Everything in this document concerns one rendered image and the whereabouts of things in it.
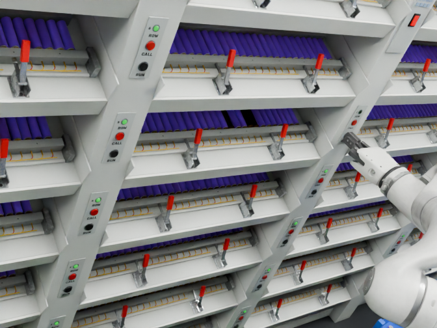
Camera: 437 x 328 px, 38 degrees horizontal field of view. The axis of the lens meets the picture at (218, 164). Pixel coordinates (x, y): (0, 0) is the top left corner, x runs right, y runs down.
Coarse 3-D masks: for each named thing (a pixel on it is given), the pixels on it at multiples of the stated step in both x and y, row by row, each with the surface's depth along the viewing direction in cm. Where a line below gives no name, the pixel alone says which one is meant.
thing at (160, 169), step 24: (312, 120) 169; (168, 144) 142; (192, 144) 146; (240, 144) 154; (288, 144) 164; (312, 144) 169; (144, 168) 135; (168, 168) 138; (216, 168) 146; (240, 168) 151; (264, 168) 158; (288, 168) 165
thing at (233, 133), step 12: (168, 132) 140; (180, 132) 142; (192, 132) 144; (204, 132) 146; (216, 132) 148; (228, 132) 151; (240, 132) 153; (252, 132) 155; (264, 132) 158; (276, 132) 160; (288, 132) 164; (300, 132) 167; (144, 144) 137; (216, 144) 148
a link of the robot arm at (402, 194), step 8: (408, 176) 152; (400, 184) 151; (408, 184) 150; (416, 184) 150; (424, 184) 149; (392, 192) 152; (400, 192) 151; (408, 192) 149; (416, 192) 149; (392, 200) 153; (400, 200) 151; (408, 200) 149; (400, 208) 152; (408, 208) 149; (408, 216) 150; (424, 232) 148
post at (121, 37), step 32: (160, 0) 105; (128, 32) 107; (128, 64) 111; (160, 64) 115; (128, 96) 116; (96, 128) 118; (96, 160) 122; (128, 160) 127; (96, 192) 128; (64, 224) 132; (64, 256) 136; (64, 320) 153
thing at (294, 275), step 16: (368, 240) 245; (304, 256) 223; (320, 256) 227; (336, 256) 235; (352, 256) 232; (368, 256) 244; (288, 272) 218; (304, 272) 222; (320, 272) 226; (336, 272) 230; (352, 272) 237; (272, 288) 211; (288, 288) 214
